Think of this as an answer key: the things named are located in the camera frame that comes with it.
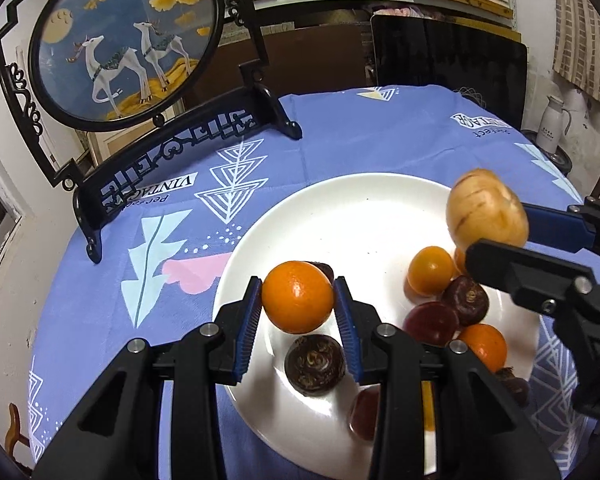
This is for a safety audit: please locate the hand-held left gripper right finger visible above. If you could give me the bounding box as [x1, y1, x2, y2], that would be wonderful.
[332, 276, 563, 480]

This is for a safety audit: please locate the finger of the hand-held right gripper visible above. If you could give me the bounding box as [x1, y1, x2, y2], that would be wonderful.
[522, 197, 600, 261]
[465, 239, 600, 421]

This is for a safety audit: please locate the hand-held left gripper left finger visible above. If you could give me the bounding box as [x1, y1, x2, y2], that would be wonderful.
[32, 275, 263, 480]

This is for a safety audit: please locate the dark water chestnut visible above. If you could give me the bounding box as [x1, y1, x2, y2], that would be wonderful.
[284, 335, 345, 396]
[495, 367, 531, 406]
[441, 275, 490, 326]
[307, 261, 336, 283]

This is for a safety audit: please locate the large orange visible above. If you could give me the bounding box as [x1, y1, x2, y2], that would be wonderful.
[261, 260, 335, 335]

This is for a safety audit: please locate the tan striped melon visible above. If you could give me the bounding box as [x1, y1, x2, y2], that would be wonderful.
[446, 169, 530, 250]

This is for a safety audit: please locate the small orange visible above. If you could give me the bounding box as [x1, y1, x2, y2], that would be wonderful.
[457, 323, 508, 373]
[420, 385, 437, 433]
[452, 247, 473, 276]

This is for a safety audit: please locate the red cherry tomato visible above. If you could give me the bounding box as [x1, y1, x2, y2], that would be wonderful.
[349, 389, 381, 441]

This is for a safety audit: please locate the dark red tomato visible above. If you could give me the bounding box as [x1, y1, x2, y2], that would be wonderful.
[405, 301, 461, 346]

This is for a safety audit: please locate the yellow-orange tomato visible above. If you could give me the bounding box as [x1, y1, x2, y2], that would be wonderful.
[406, 246, 456, 295]

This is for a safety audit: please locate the white round plate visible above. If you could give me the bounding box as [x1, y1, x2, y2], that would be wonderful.
[212, 174, 551, 477]

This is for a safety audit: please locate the dark round stool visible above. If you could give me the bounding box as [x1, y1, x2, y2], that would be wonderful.
[520, 130, 573, 176]

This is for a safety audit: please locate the white thermos jug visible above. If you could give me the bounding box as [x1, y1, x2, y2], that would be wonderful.
[537, 94, 573, 153]

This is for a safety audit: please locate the brick pattern curtain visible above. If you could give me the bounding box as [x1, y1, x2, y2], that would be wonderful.
[552, 0, 600, 111]

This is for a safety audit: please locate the black monitor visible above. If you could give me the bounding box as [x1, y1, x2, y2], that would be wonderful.
[370, 14, 528, 131]

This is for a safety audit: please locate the blue printed tablecloth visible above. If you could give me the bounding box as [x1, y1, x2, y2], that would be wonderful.
[27, 84, 600, 480]

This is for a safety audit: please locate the carved wooden chair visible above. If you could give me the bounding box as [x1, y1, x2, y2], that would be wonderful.
[5, 402, 33, 463]

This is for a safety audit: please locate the pink cloth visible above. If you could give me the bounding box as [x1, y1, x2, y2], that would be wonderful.
[372, 4, 423, 19]

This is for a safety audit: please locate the deer painting table screen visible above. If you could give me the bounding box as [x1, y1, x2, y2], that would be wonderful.
[0, 0, 303, 265]

